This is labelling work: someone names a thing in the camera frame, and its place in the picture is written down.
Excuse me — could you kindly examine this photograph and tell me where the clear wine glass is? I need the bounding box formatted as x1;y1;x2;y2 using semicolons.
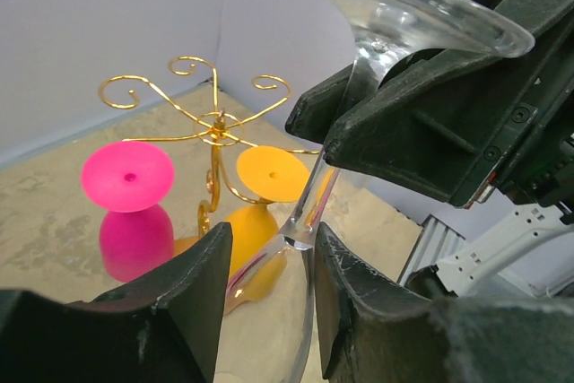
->
214;0;534;382

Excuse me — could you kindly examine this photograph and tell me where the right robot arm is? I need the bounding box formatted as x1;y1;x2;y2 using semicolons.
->
285;0;573;382

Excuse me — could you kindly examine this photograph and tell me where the pink plastic wine glass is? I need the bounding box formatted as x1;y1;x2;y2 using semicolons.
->
81;142;175;283

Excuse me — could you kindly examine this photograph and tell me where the gold wire glass rack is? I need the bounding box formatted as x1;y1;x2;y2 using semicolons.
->
97;56;292;237

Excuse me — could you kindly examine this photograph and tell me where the yellow plastic wine glass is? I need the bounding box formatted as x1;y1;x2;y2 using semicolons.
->
172;144;337;317

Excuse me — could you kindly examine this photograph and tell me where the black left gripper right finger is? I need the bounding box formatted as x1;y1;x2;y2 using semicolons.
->
315;223;573;382

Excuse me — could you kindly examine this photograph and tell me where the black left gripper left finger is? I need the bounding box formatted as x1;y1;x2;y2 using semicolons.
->
1;222;232;382

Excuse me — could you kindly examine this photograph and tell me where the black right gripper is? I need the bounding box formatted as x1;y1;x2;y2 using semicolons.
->
285;0;573;209

